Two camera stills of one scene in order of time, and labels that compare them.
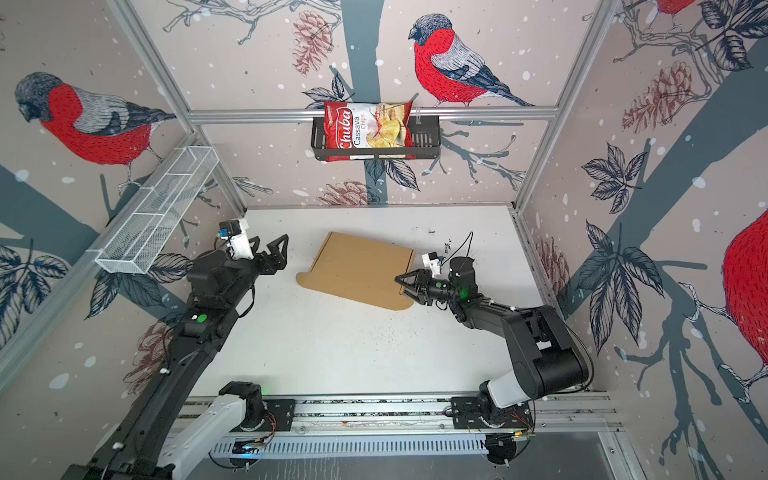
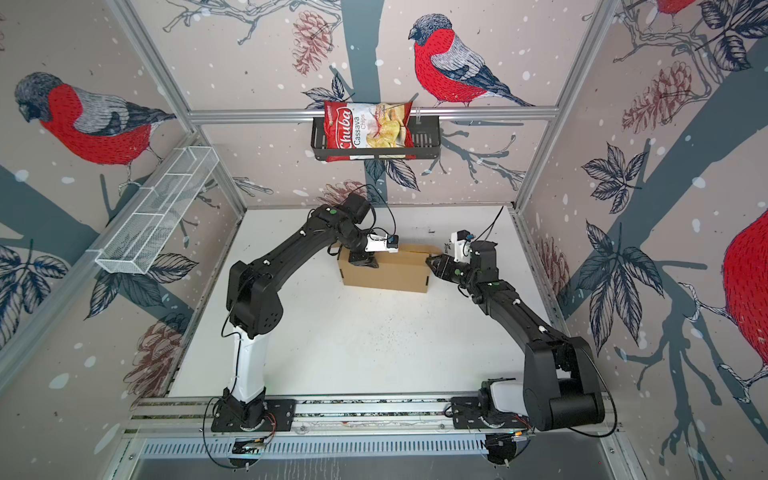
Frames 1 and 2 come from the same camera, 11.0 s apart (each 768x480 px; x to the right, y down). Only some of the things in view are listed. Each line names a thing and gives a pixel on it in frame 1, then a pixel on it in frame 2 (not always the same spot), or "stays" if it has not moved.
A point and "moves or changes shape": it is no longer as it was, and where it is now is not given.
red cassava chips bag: (367, 125) stays
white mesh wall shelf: (151, 221) stays
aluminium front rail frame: (418, 429) stays
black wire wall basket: (427, 134) stays
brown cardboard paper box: (360, 270) moves or changes shape
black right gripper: (421, 286) to (444, 267)
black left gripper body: (249, 270) to (356, 246)
